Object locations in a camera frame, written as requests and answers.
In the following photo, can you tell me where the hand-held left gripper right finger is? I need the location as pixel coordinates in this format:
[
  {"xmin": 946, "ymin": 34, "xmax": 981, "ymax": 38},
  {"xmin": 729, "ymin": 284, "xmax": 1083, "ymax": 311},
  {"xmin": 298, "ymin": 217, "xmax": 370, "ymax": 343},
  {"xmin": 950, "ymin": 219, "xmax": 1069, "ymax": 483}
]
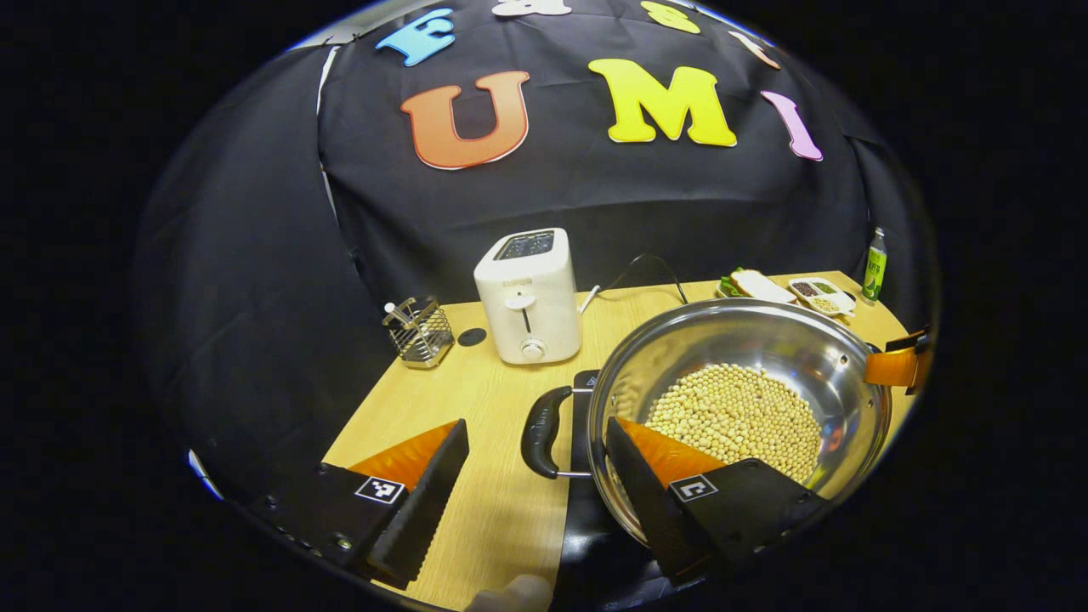
[{"xmin": 605, "ymin": 415, "xmax": 832, "ymax": 587}]

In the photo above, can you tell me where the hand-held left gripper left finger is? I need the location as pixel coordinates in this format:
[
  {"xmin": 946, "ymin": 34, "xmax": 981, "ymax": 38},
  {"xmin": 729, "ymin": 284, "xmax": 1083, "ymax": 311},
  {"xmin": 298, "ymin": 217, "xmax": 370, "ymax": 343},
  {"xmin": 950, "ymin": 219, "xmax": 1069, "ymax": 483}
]
[{"xmin": 246, "ymin": 418, "xmax": 471, "ymax": 589}]

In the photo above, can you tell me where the black induction cooktop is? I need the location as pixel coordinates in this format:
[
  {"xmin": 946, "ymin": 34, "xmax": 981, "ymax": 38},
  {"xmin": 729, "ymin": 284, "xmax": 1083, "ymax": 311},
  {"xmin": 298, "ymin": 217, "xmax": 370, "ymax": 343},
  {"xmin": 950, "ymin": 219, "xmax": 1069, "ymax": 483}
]
[{"xmin": 557, "ymin": 370, "xmax": 672, "ymax": 609}]

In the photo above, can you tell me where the stainless steel pot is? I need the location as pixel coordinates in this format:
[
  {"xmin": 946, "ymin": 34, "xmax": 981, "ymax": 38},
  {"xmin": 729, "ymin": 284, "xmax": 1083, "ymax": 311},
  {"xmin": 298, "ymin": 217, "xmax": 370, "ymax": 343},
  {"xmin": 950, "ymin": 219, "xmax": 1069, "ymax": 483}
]
[{"xmin": 520, "ymin": 297, "xmax": 893, "ymax": 545}]

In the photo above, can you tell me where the green drink bottle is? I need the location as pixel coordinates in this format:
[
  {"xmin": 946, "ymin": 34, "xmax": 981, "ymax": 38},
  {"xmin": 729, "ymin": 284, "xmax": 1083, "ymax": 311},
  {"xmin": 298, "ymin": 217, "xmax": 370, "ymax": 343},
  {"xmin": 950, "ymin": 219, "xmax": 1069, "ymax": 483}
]
[{"xmin": 862, "ymin": 227, "xmax": 888, "ymax": 304}]

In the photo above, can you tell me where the white divided grain tray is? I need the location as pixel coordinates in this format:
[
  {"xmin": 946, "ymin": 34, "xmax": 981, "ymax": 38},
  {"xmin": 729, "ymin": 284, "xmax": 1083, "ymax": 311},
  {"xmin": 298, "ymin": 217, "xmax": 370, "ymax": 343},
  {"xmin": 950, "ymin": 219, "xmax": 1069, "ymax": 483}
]
[{"xmin": 787, "ymin": 277, "xmax": 858, "ymax": 317}]

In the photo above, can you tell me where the pile of soybeans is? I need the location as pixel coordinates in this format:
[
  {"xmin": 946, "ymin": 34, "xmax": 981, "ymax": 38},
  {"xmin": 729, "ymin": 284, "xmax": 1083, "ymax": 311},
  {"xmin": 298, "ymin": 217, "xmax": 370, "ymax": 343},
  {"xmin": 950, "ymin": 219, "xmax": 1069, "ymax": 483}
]
[{"xmin": 644, "ymin": 363, "xmax": 823, "ymax": 485}]

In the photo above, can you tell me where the sandwich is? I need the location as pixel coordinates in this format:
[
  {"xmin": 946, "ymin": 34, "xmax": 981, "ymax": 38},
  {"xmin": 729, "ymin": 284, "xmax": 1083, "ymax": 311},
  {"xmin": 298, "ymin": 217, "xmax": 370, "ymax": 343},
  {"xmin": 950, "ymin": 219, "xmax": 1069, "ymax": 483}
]
[{"xmin": 721, "ymin": 269, "xmax": 798, "ymax": 305}]

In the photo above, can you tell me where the white toaster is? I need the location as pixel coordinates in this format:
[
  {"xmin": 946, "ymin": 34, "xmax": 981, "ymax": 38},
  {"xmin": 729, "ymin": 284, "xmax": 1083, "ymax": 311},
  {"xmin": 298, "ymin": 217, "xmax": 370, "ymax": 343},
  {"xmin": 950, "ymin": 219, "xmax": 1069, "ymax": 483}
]
[{"xmin": 473, "ymin": 228, "xmax": 583, "ymax": 366}]

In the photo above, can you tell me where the black backdrop cloth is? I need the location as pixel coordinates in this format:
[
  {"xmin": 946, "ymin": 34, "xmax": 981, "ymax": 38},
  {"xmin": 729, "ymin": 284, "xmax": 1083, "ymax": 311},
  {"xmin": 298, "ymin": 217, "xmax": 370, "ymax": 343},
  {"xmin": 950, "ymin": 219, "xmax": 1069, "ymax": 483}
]
[{"xmin": 136, "ymin": 0, "xmax": 936, "ymax": 502}]

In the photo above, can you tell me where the metal wire rack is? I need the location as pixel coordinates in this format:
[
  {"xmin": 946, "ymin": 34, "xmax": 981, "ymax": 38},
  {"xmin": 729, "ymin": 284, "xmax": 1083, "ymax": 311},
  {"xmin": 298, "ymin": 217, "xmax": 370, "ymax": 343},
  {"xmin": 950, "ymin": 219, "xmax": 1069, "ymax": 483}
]
[{"xmin": 382, "ymin": 296, "xmax": 456, "ymax": 370}]

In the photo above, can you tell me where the black power cable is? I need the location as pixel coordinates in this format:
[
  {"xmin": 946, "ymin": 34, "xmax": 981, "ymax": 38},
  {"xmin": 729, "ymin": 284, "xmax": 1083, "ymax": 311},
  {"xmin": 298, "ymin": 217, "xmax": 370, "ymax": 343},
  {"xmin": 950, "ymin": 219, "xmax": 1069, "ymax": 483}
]
[{"xmin": 608, "ymin": 253, "xmax": 689, "ymax": 305}]

